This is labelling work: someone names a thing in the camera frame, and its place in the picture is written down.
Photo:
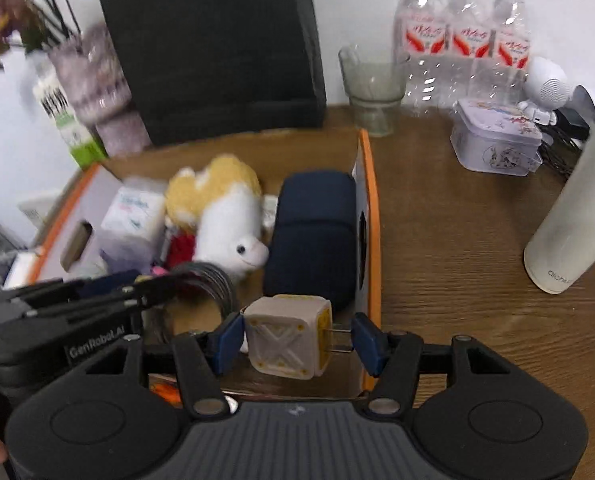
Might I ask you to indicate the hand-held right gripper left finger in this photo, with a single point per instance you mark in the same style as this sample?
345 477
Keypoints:
227 342

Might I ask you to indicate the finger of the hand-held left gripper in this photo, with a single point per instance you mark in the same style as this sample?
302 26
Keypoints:
127 297
109 281

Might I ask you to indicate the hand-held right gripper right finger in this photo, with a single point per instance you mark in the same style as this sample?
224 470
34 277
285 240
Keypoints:
370 345

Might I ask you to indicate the white cube charger plug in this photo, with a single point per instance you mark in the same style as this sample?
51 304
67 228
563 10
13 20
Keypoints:
282 335

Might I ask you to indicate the orange cardboard box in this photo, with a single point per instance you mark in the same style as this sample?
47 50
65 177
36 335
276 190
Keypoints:
370 240

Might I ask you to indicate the yellow and white plush toy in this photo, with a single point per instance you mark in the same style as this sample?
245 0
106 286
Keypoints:
227 215

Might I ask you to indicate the wooden desktop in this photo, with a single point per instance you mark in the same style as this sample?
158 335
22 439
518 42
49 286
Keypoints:
452 260

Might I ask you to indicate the red fuzzy item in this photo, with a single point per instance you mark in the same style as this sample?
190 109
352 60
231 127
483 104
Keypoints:
182 250

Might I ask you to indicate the white tissue pack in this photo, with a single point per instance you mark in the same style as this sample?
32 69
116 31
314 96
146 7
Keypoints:
135 210

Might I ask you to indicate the white power strip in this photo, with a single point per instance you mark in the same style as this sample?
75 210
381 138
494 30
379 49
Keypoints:
24 267

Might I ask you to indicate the dark blue pouch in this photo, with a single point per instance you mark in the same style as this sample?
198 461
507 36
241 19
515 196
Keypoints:
315 230

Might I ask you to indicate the green and white milk carton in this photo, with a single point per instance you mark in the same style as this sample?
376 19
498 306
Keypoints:
72 130

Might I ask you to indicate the white thermos bottle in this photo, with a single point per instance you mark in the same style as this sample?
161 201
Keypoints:
572 220

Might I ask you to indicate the purple tin box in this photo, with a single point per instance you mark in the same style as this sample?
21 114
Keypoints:
495 140

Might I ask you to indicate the clear glass cup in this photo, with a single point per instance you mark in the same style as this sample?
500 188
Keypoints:
375 95

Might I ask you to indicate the black paper bag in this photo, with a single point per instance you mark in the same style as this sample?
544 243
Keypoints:
212 50

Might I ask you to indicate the clear red label water bottle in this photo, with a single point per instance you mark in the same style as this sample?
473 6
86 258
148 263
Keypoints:
420 40
512 45
470 40

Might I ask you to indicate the white round robot speaker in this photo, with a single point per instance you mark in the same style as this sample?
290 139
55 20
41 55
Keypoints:
547 85

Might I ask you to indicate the white round device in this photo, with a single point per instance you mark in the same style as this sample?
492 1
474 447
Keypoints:
590 102

